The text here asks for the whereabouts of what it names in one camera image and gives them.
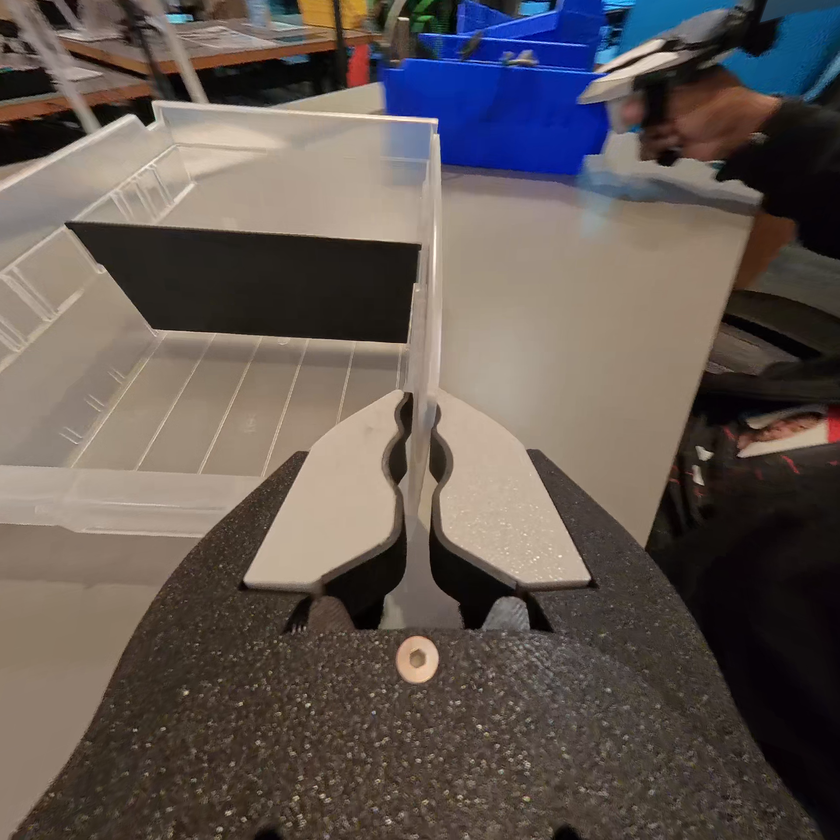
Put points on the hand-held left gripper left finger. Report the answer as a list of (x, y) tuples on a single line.
[(334, 512)]

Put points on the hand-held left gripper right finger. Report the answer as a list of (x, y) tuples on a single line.
[(505, 518)]

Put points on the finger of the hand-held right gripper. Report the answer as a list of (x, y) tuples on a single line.
[(640, 52), (617, 82)]

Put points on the blue plastic bin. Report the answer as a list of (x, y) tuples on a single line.
[(499, 118), (525, 26)]

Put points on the clear plastic bin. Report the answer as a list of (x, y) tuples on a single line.
[(197, 407)]

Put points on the person's right forearm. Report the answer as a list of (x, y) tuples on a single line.
[(800, 164)]

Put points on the grey desk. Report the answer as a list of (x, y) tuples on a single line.
[(577, 315)]

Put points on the person's right hand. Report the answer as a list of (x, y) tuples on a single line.
[(715, 111)]

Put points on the blue partition panel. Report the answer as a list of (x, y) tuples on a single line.
[(814, 46)]

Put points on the black bin divider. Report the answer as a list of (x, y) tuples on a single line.
[(262, 282)]

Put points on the black red bag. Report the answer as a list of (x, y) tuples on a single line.
[(754, 453)]

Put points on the person's black jacket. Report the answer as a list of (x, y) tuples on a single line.
[(774, 623)]

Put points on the yellow bin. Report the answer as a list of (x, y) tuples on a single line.
[(328, 13)]

